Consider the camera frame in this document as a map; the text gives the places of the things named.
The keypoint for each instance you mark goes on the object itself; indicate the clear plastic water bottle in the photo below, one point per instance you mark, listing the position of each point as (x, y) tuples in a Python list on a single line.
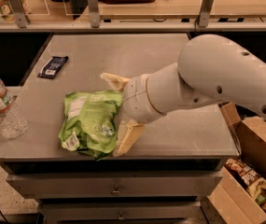
[(12, 122)]

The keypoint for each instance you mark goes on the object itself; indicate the brown snack bag in box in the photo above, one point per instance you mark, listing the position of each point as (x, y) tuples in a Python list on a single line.
[(252, 182)]

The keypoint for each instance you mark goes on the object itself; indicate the cardboard box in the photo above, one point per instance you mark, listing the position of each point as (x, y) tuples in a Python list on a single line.
[(240, 196)]

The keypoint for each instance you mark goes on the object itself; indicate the green rice chip bag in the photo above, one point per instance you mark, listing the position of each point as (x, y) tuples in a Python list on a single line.
[(89, 126)]

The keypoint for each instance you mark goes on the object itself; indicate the right metal bracket post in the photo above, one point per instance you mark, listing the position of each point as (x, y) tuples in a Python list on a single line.
[(204, 14)]

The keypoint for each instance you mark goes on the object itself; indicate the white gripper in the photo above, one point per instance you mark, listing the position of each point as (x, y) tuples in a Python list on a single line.
[(136, 97)]

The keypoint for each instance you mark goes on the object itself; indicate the left metal bracket post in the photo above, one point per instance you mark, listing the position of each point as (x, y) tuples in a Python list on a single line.
[(19, 13)]

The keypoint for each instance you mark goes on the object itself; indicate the lower grey metal drawer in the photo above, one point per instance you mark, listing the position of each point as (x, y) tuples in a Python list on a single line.
[(118, 211)]

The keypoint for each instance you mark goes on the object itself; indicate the middle metal bracket post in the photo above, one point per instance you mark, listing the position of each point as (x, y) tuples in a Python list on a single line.
[(94, 13)]

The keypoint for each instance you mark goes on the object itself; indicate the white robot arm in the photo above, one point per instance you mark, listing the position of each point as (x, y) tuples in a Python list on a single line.
[(211, 69)]

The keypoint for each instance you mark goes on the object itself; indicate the dark blue snack bar wrapper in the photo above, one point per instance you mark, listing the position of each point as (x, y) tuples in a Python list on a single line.
[(52, 67)]

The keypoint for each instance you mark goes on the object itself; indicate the metal bracket post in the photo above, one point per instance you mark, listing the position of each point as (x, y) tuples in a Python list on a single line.
[(94, 13), (204, 14), (19, 13)]

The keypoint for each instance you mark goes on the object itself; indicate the grey metal drawer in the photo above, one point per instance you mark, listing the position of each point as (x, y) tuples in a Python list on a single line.
[(114, 184), (118, 211)]

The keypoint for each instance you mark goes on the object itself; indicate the upper grey metal drawer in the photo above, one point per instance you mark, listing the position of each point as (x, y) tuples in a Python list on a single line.
[(114, 184)]

